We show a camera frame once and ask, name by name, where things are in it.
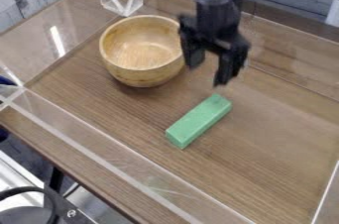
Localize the clear acrylic table barrier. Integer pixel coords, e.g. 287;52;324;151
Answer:
0;0;339;224

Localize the black cable loop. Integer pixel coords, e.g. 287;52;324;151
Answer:
0;186;58;224

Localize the green rectangular block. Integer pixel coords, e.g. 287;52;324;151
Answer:
165;94;232;149

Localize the brown wooden bowl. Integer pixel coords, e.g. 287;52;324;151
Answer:
98;15;184;88

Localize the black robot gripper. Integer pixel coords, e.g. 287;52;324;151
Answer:
178;0;251;86

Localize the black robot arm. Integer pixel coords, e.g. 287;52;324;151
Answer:
177;0;251;86

